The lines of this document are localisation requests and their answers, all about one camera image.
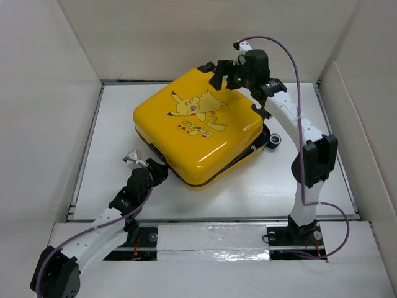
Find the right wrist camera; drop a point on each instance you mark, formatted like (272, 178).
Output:
(241, 48)

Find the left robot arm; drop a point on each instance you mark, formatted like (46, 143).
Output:
(59, 268)

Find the metal base rail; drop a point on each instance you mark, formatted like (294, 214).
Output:
(252, 241)

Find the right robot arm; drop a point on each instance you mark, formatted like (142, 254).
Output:
(316, 156)

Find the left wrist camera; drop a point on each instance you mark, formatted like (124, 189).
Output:
(135, 155)

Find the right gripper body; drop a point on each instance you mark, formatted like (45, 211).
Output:
(238, 76)

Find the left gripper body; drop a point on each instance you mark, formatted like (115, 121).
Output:
(158, 176)

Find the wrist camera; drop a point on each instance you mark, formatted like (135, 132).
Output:
(241, 48)
(135, 155)

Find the yellow hard-shell suitcase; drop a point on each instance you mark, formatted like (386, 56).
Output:
(200, 133)

